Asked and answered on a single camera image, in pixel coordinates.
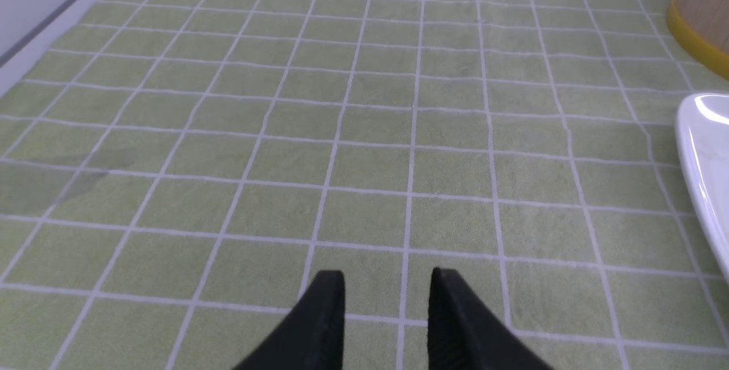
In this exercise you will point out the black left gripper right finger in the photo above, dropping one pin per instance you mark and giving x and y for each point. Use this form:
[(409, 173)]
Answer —
[(462, 333)]

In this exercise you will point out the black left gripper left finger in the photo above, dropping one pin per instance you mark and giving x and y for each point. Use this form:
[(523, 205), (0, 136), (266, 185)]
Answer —
[(312, 334)]

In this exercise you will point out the white square plate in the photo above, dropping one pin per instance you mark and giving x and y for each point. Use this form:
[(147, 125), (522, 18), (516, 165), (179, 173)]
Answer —
[(702, 143)]

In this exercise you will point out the green checkered tablecloth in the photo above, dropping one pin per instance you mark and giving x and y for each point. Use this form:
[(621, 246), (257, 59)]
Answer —
[(175, 172)]

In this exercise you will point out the bamboo steamer basket yellow rim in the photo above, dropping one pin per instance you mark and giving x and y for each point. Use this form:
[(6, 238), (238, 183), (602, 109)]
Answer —
[(700, 27)]

